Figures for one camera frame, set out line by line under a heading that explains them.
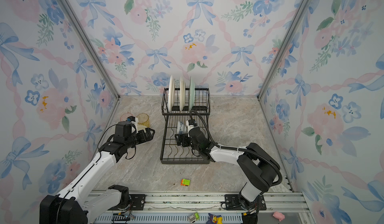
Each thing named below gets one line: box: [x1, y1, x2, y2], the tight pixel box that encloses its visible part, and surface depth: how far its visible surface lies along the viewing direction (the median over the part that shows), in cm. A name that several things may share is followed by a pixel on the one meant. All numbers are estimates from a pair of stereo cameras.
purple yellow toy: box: [206, 213, 224, 224], surface depth 69 cm
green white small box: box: [188, 211, 200, 223], surface depth 69 cm
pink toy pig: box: [272, 211, 285, 222], surface depth 70 cm
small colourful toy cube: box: [180, 178, 191, 186], surface depth 80 cm
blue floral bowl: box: [177, 121, 188, 134], surface depth 92 cm
